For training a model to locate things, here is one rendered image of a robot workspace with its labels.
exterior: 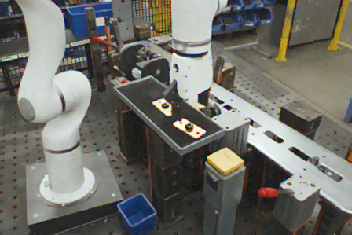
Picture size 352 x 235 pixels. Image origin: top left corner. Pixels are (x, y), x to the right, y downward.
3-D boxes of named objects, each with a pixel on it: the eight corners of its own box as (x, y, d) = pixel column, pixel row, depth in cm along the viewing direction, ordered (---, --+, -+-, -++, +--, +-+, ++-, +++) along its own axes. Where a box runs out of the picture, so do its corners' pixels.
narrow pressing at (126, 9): (134, 37, 184) (130, -24, 166) (116, 42, 178) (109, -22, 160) (133, 37, 184) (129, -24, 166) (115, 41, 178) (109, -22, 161)
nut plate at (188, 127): (206, 132, 79) (207, 128, 78) (196, 139, 76) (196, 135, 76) (182, 119, 84) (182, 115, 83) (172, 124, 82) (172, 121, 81)
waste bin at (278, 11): (308, 46, 442) (320, -7, 404) (280, 52, 424) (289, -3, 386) (284, 35, 481) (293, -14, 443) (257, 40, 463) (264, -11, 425)
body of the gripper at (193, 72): (187, 56, 63) (186, 104, 69) (219, 43, 69) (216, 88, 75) (162, 46, 68) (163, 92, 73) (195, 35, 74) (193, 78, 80)
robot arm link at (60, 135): (34, 145, 104) (22, 80, 93) (75, 122, 118) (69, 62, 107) (60, 158, 99) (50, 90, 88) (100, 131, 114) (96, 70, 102)
